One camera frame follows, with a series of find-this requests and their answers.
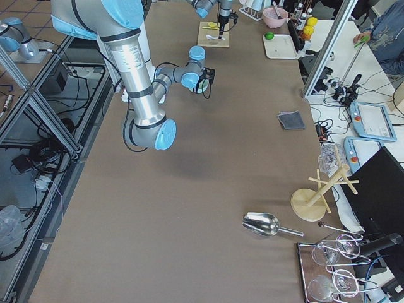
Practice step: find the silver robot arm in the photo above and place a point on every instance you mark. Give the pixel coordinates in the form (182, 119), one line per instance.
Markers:
(203, 7)
(119, 24)

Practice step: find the blue teach pendant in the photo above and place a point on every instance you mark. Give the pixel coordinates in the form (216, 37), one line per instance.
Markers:
(359, 150)
(372, 121)

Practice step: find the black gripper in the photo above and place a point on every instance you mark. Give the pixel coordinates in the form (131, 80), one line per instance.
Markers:
(198, 85)
(223, 21)

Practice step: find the green lime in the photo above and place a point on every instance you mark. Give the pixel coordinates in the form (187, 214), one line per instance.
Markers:
(269, 36)

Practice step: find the wine glass rack tray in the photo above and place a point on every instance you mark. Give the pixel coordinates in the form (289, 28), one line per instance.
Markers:
(326, 269)

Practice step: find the yellow lemon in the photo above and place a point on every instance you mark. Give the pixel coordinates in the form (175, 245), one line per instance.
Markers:
(312, 21)

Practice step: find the bamboo cutting board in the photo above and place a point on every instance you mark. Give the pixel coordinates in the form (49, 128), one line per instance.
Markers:
(203, 42)

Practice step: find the metal scoop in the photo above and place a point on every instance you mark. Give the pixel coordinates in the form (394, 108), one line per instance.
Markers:
(266, 224)

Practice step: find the white ceramic spoon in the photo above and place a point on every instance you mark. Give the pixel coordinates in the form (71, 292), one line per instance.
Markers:
(210, 37)

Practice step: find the wooden mug tree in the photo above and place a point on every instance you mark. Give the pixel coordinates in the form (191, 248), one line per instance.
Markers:
(311, 205)

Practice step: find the steel muddler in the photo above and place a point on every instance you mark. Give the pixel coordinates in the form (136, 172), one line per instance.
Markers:
(277, 11)

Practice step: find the yellow plastic knife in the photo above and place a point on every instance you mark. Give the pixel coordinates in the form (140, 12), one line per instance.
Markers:
(210, 28)

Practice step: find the pink bowl of ice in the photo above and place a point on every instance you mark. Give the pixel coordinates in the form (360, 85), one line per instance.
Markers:
(271, 18)

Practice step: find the aluminium frame post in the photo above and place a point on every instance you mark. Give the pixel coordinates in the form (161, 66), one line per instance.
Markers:
(335, 31)

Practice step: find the black monitor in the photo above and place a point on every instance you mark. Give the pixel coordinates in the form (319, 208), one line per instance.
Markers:
(378, 205)

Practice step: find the grey folded cloth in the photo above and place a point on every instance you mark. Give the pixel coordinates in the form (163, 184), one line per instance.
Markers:
(291, 120)

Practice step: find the green ceramic bowl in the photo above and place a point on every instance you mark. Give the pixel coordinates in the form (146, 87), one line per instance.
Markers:
(203, 86)

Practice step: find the white pedestal column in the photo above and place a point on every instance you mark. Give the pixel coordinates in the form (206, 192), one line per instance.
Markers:
(143, 40)

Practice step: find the cream rabbit tray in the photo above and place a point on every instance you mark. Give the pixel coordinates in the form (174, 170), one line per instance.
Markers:
(281, 46)

